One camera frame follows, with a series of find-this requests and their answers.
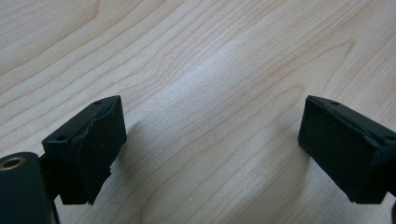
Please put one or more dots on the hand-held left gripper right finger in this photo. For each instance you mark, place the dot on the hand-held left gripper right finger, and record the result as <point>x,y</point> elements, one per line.
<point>345,149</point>

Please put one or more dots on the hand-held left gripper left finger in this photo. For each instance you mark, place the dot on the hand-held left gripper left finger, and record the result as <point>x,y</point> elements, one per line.
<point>93,146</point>

